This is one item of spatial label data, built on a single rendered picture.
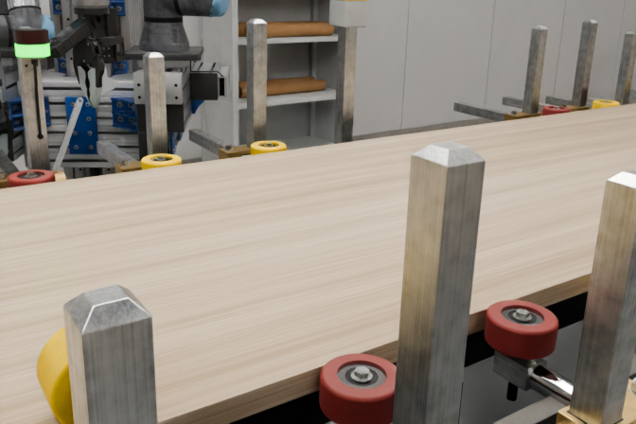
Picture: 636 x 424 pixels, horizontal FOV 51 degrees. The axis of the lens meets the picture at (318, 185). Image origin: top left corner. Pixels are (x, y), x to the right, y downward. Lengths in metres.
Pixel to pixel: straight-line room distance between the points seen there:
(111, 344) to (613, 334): 0.46
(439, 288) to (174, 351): 0.34
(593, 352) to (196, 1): 1.61
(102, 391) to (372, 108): 5.04
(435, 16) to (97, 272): 4.96
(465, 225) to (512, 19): 5.95
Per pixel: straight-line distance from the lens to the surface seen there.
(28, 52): 1.36
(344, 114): 1.75
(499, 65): 6.34
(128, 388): 0.37
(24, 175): 1.35
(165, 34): 2.10
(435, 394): 0.51
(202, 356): 0.71
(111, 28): 1.55
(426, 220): 0.45
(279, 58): 4.75
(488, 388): 0.96
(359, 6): 1.71
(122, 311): 0.35
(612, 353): 0.68
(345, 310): 0.79
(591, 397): 0.71
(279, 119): 4.83
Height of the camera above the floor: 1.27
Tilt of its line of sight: 17 degrees down
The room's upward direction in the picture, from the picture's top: 2 degrees clockwise
